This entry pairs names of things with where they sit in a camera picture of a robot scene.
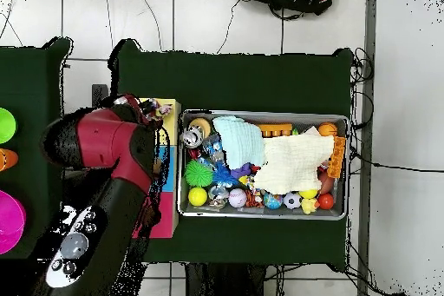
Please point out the yellow ball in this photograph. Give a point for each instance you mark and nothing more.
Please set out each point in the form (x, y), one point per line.
(197, 196)

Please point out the orange toy basketball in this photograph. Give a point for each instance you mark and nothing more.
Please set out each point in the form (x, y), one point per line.
(327, 128)

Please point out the blue spiky ball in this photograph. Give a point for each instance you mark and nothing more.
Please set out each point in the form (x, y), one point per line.
(223, 177)

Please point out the white baseball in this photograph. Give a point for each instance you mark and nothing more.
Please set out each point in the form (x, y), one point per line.
(237, 198)

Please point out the mint green muslin cloth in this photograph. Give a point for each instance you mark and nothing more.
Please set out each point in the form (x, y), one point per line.
(239, 141)

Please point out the green spiky ball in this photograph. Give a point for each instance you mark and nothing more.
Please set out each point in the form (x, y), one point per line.
(198, 173)

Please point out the orange plastic cup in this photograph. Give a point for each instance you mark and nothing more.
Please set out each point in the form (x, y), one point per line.
(7, 159)

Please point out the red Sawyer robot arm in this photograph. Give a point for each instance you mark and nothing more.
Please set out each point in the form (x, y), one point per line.
(100, 136)

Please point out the magenta plastic bowl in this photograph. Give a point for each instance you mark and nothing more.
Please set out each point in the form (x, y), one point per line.
(10, 219)

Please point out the orange plastic grid tray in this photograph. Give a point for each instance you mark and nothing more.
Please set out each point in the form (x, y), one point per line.
(336, 157)

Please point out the orange plastic toy block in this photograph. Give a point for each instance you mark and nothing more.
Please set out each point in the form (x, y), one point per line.
(275, 130)

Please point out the dark green table cloth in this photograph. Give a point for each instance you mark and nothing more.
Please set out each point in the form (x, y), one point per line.
(242, 80)

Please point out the wooden three-hole box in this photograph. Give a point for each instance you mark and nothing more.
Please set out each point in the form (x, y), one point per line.
(171, 129)

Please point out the green-clothed side table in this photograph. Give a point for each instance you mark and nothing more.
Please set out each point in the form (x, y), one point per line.
(20, 84)

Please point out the cream muslin cloth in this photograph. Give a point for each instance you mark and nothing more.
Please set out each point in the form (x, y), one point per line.
(295, 164)

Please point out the crushed drink can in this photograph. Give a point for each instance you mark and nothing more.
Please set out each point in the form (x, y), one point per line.
(191, 136)

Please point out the silver mesh bin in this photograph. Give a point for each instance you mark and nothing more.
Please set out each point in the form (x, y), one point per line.
(277, 215)

